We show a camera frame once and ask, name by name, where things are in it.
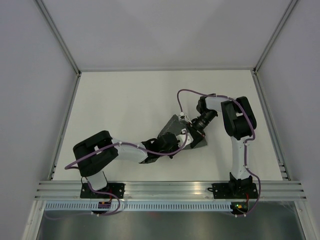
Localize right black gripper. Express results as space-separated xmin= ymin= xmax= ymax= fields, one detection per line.
xmin=186 ymin=109 xmax=217 ymax=148

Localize grey cloth napkin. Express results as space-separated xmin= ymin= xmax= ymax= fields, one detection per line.
xmin=157 ymin=114 xmax=205 ymax=149

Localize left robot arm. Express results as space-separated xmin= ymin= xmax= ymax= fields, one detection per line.
xmin=66 ymin=130 xmax=184 ymax=198

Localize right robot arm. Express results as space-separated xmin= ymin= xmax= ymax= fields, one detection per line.
xmin=187 ymin=96 xmax=258 ymax=199

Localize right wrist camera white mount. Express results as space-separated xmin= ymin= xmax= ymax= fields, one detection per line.
xmin=178 ymin=112 xmax=192 ymax=124

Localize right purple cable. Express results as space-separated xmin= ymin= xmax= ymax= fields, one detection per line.
xmin=176 ymin=88 xmax=262 ymax=218

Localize purple cable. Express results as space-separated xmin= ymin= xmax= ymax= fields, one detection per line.
xmin=44 ymin=128 xmax=188 ymax=221
xmin=176 ymin=88 xmax=262 ymax=218

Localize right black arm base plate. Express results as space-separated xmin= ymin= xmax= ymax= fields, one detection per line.
xmin=211 ymin=183 xmax=259 ymax=200

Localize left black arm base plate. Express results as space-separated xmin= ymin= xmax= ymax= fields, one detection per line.
xmin=80 ymin=182 xmax=125 ymax=199

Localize right aluminium table edge rail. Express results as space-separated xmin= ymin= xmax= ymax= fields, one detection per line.
xmin=251 ymin=69 xmax=292 ymax=181

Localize aluminium table edge rail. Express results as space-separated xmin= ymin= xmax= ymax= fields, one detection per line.
xmin=46 ymin=71 xmax=82 ymax=181
xmin=251 ymin=69 xmax=292 ymax=181

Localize right aluminium frame post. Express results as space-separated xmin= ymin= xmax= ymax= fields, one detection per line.
xmin=252 ymin=0 xmax=300 ymax=75

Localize aluminium frame post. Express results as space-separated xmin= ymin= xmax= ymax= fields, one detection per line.
xmin=252 ymin=0 xmax=300 ymax=75
xmin=33 ymin=0 xmax=81 ymax=77

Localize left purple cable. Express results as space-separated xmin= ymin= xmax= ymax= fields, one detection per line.
xmin=44 ymin=128 xmax=188 ymax=221

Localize left aluminium table edge rail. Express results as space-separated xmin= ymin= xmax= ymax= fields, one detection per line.
xmin=46 ymin=71 xmax=82 ymax=181

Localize back aluminium frame bar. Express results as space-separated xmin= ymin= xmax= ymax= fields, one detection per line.
xmin=80 ymin=67 xmax=255 ymax=73

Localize aluminium mounting rail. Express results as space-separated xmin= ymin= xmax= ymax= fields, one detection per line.
xmin=34 ymin=180 xmax=307 ymax=202

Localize white slotted cable duct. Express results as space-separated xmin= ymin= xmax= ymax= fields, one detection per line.
xmin=45 ymin=200 xmax=232 ymax=212

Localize left aluminium frame post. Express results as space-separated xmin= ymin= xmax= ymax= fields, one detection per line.
xmin=33 ymin=0 xmax=81 ymax=77

